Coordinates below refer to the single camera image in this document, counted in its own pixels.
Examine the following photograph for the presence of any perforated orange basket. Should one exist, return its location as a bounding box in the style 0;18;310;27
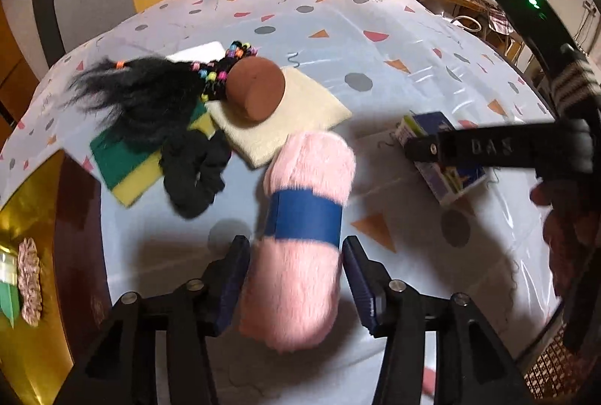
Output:
521;316;579;401

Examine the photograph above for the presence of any wooden cabinet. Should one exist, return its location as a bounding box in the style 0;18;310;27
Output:
0;1;41;143

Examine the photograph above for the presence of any blue and white tissue pack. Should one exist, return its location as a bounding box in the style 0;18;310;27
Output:
394;111;489;206

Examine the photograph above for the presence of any white sponge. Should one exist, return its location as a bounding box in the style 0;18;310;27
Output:
166;40;228;63

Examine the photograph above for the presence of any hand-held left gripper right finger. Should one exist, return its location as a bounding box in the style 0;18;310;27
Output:
342;235;533;405

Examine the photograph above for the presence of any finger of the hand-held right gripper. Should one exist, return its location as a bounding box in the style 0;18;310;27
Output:
405;121;545;171

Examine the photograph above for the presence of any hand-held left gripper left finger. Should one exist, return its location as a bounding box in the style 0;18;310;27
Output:
70;235;252;405

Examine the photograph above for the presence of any green and white soft item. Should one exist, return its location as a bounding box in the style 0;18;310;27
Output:
0;252;22;323

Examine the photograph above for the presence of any brown round puff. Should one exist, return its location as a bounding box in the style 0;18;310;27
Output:
224;57;287;122

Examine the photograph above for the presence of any cream square cloth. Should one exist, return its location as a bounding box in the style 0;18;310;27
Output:
207;66;353;169

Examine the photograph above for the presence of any black scrunchie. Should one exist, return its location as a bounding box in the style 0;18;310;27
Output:
162;135;233;220

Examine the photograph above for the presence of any patterned plastic tablecloth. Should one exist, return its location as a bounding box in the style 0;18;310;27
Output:
0;0;564;405

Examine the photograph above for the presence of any gold tray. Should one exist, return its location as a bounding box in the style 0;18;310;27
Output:
0;149;101;405

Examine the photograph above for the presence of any pink fluffy yarn ball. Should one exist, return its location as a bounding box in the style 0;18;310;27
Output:
237;130;358;352

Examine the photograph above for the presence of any person's right hand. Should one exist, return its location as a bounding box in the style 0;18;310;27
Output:
530;178;593;299

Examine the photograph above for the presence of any green and yellow sponge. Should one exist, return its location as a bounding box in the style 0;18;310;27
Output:
89;102;221;209

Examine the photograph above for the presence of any pink patterned scrunchie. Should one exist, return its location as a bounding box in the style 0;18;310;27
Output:
16;237;44;327

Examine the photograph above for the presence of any black wig with coloured beads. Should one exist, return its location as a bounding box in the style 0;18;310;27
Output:
68;39;260;152

